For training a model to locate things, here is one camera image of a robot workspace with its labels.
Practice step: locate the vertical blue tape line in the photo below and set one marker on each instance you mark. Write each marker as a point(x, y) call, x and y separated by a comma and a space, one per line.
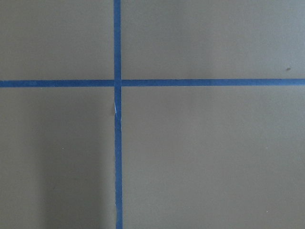
point(118, 112)

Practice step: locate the horizontal blue tape line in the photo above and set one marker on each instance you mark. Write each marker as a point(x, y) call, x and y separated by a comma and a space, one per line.
point(148, 83)

